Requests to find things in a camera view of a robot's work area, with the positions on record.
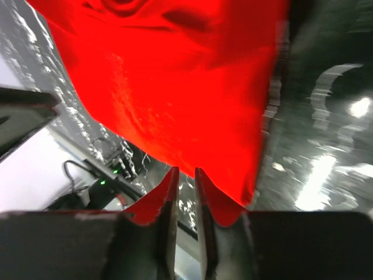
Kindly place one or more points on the red t shirt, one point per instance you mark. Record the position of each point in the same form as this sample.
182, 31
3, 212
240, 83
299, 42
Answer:
185, 81

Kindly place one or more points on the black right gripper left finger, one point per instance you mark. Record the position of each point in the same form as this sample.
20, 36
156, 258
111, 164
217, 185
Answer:
143, 244

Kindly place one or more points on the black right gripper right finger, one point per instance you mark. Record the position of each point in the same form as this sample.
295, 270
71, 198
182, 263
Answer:
226, 246

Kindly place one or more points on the black marbled table mat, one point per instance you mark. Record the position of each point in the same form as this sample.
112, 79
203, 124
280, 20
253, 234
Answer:
318, 120

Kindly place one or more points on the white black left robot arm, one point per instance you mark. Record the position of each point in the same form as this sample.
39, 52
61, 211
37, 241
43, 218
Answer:
23, 114

